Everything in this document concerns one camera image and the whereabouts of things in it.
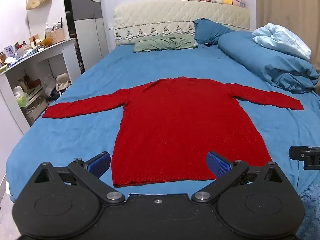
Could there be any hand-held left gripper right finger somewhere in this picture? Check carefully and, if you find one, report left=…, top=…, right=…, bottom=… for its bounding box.
left=191, top=151, right=284, bottom=204

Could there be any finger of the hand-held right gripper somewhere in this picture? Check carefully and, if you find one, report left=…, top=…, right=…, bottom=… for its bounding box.
left=288, top=145, right=320, bottom=170

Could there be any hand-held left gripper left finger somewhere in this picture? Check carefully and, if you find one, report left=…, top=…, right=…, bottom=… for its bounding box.
left=33, top=151, right=125, bottom=204

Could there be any red knit sweater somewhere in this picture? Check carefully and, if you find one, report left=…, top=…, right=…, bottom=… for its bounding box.
left=42, top=76, right=305, bottom=188

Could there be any blue fluffy rug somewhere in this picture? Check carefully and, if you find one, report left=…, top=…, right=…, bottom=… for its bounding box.
left=296, top=183, right=320, bottom=240

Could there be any beige cloth bag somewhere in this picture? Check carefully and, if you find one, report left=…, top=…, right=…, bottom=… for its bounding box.
left=55, top=72, right=72, bottom=92

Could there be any blue duvet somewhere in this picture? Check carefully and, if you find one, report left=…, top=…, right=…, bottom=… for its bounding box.
left=218, top=31, right=320, bottom=93

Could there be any light blue blanket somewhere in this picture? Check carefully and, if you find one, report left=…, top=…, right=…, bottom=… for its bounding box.
left=251, top=23, right=312, bottom=61

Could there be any white shelf desk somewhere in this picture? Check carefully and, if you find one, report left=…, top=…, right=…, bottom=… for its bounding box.
left=0, top=38, right=82, bottom=135

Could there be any green pillow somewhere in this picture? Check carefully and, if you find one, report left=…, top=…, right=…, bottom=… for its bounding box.
left=133, top=35, right=196, bottom=53

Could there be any blue pillow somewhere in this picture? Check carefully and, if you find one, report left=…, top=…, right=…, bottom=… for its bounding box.
left=193, top=18, right=235, bottom=45

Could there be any woven storage basket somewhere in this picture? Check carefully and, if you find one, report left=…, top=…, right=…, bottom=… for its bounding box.
left=51, top=28, right=66, bottom=44

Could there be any grey and white wardrobe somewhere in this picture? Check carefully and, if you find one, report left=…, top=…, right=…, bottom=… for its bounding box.
left=62, top=0, right=109, bottom=74

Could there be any beige curtain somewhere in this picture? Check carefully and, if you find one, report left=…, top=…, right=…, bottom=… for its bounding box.
left=254, top=0, right=320, bottom=70

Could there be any cream quilted headboard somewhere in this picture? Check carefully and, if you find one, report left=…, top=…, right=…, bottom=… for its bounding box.
left=113, top=0, right=251, bottom=46

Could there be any small picture frame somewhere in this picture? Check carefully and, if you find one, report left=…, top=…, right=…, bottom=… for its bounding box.
left=3, top=45, right=16, bottom=58

